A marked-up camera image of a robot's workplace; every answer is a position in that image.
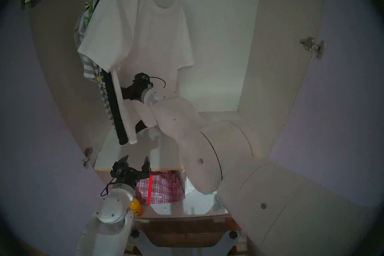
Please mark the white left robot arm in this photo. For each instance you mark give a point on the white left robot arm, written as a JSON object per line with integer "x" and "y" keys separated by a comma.
{"x": 109, "y": 213}

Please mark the lavender wardrobe door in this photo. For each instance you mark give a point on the lavender wardrobe door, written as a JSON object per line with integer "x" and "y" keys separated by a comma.
{"x": 345, "y": 108}
{"x": 36, "y": 108}

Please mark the metal cabinet hinge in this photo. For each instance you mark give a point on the metal cabinet hinge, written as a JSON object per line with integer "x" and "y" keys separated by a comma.
{"x": 87, "y": 153}
{"x": 312, "y": 46}
{"x": 30, "y": 1}

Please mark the black garment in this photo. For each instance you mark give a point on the black garment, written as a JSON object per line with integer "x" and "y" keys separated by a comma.
{"x": 117, "y": 108}

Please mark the red plaid woven bag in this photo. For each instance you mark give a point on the red plaid woven bag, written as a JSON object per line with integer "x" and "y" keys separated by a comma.
{"x": 159, "y": 189}

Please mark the white T-shirt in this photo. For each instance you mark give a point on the white T-shirt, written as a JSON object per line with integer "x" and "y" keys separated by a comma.
{"x": 135, "y": 33}

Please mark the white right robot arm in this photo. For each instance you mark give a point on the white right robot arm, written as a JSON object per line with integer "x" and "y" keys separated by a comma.
{"x": 210, "y": 153}

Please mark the grey white striped shirt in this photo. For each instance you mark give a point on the grey white striped shirt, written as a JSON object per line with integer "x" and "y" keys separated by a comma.
{"x": 88, "y": 69}

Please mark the grey robot torso frame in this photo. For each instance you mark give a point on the grey robot torso frame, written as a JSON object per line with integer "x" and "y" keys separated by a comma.
{"x": 147, "y": 245}

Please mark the white carton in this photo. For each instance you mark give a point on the white carton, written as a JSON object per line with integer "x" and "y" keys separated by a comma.
{"x": 188, "y": 188}

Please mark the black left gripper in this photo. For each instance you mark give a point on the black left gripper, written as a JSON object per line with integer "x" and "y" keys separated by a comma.
{"x": 127, "y": 173}

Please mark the white wardrobe carcass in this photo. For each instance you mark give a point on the white wardrobe carcass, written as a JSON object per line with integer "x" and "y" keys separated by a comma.
{"x": 270, "y": 78}

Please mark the green floral print garment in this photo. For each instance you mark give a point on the green floral print garment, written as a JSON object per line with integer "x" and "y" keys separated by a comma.
{"x": 87, "y": 18}

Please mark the black round knob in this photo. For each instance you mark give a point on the black round knob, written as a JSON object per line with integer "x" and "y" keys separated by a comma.
{"x": 135, "y": 233}
{"x": 232, "y": 234}

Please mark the orange drink bottle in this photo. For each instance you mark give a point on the orange drink bottle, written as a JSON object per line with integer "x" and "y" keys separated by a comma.
{"x": 135, "y": 207}

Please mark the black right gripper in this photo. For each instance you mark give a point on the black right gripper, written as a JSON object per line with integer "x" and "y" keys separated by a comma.
{"x": 138, "y": 87}

